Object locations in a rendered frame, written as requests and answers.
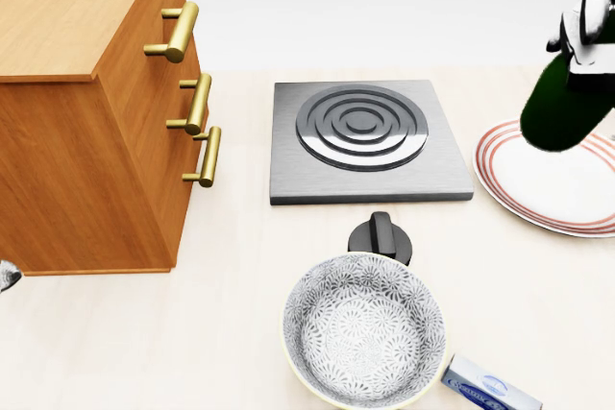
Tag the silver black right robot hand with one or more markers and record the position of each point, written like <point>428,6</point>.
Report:
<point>592,7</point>

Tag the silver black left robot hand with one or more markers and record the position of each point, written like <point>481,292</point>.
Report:
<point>7,275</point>

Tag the dark green wine bottle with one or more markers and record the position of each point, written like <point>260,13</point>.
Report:
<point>557,112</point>

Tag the wooden cabinet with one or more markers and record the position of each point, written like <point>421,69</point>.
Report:
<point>53,151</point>

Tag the low wooden drawer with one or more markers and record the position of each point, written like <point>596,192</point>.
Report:
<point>178,219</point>

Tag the white plate with red rings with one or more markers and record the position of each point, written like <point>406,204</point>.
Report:
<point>543,189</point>

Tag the middle wooden drawer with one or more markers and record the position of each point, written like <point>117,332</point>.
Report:
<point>158,156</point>

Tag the large wooden drawer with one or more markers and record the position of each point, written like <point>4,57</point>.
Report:
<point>138,89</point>

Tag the flat dark stove plate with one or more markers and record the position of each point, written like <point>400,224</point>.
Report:
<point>370,175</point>

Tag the round black knob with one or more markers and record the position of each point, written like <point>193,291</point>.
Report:
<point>380,235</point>

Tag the patterned grey white bowl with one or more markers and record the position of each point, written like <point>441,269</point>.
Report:
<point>363,333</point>

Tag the white blue printed box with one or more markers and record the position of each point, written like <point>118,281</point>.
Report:
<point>485,383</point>

